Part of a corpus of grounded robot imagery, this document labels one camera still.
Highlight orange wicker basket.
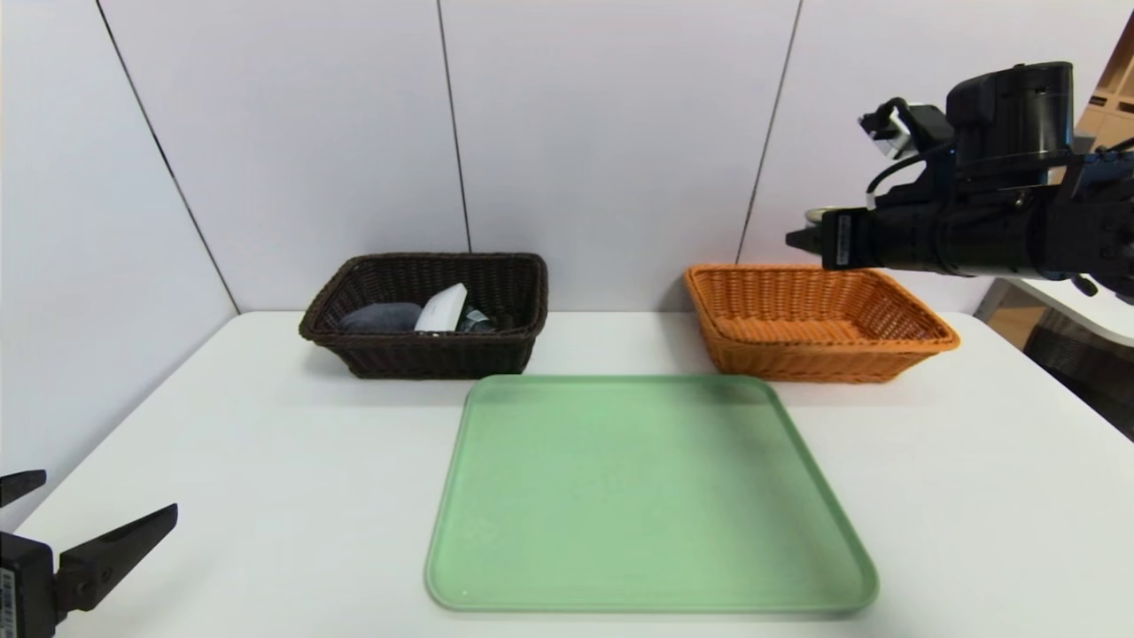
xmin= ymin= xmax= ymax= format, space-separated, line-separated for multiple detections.
xmin=684 ymin=263 xmax=961 ymax=384

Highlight dark grey towel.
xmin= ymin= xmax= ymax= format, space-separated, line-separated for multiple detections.
xmin=341 ymin=302 xmax=424 ymax=334

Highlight white rounded plastic box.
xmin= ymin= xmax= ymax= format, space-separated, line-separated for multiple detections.
xmin=415 ymin=283 xmax=469 ymax=334

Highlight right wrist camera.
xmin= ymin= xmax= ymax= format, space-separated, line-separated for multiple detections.
xmin=858 ymin=97 xmax=953 ymax=160

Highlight light green plastic tray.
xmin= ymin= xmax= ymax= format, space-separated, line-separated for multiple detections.
xmin=423 ymin=374 xmax=880 ymax=614

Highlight wooden shelf unit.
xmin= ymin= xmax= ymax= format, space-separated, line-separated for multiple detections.
xmin=1045 ymin=18 xmax=1134 ymax=200

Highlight white side table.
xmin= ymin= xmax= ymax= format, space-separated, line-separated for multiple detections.
xmin=1001 ymin=276 xmax=1134 ymax=346

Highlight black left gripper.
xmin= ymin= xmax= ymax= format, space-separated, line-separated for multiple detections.
xmin=0 ymin=470 xmax=178 ymax=638

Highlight dark brown wicker basket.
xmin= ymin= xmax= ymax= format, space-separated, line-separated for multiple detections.
xmin=299 ymin=253 xmax=548 ymax=380

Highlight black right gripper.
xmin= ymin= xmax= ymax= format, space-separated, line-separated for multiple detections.
xmin=785 ymin=196 xmax=942 ymax=272

